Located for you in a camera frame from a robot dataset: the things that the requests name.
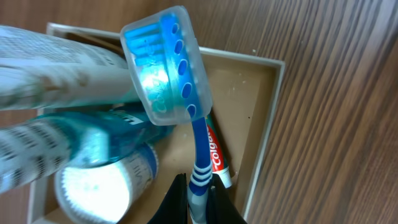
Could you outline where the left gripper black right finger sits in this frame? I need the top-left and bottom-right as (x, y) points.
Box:
(207, 174), (247, 224)

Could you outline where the white cream tube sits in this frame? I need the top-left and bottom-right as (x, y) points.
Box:
(1, 26), (139, 110)

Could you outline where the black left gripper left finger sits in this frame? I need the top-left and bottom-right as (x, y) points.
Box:
(148, 174), (188, 224)

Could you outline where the cotton swab jar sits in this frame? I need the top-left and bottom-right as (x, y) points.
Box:
(54, 143), (159, 224)

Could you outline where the blue toothbrush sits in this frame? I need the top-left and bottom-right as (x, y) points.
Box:
(120, 6), (213, 223)

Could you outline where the blue mouthwash bottle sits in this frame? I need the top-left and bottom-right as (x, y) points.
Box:
(1, 105), (174, 193)

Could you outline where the white cardboard box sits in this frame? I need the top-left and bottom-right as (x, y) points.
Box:
(26, 22), (286, 224)

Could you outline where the green red toothpaste tube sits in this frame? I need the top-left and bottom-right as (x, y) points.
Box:
(205, 114), (233, 189)

